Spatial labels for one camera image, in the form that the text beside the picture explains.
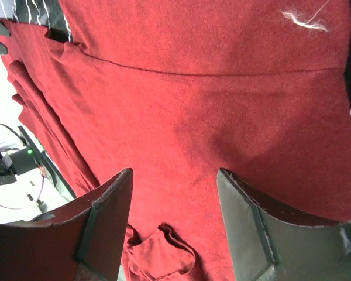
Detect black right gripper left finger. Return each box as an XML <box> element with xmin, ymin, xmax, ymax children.
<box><xmin>0</xmin><ymin>168</ymin><xmax>133</xmax><ymax>280</ymax></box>

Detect dark red t-shirt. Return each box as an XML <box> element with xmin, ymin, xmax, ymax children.
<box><xmin>2</xmin><ymin>1</ymin><xmax>351</xmax><ymax>280</ymax></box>

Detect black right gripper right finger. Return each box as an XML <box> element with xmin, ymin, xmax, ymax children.
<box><xmin>217</xmin><ymin>169</ymin><xmax>351</xmax><ymax>280</ymax></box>

